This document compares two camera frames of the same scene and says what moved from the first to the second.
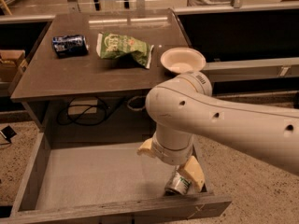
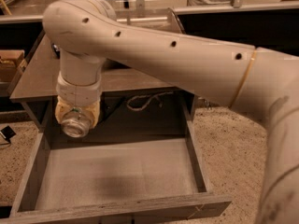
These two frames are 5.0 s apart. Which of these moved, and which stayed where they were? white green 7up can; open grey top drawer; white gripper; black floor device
Moved: white green 7up can; white gripper
Stayed: black floor device; open grey top drawer
